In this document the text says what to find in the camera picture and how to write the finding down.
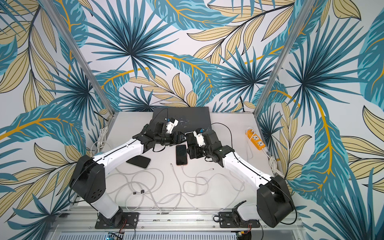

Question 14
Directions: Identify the phone with pink case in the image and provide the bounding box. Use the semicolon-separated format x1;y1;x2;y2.
176;145;188;166

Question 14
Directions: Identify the white charging cable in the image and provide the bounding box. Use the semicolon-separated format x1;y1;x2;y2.
98;167;166;212
149;163;193;214
179;164;247;214

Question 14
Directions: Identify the phone with white case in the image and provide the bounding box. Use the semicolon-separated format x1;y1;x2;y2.
185;131;197;138

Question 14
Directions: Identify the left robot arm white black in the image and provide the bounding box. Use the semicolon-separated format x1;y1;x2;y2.
69;118;186;228

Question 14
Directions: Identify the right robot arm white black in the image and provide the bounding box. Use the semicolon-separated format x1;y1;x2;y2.
186;130;298;228

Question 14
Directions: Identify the phone with light blue case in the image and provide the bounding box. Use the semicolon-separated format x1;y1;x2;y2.
126;155;151;169

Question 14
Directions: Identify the orange power strip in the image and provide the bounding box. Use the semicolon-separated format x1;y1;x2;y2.
246;129;266;151

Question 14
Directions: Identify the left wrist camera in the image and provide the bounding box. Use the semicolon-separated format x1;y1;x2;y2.
166;118;179;134

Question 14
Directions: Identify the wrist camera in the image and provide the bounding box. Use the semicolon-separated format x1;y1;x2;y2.
166;118;179;134
193;129;205;147

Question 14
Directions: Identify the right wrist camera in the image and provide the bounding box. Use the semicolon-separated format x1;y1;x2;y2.
193;129;205;147

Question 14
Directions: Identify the grey network switch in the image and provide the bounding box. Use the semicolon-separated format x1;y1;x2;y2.
153;107;212;133

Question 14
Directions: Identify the white coiled power cord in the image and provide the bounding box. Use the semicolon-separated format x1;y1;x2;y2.
89;125;109;155

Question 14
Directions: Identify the aluminium front rail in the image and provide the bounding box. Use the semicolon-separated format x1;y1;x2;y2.
45;208;309;240

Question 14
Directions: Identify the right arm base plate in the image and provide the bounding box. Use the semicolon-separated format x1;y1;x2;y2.
213;212;261;229

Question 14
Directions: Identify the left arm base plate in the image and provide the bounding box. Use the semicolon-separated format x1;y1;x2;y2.
95;212;140;230

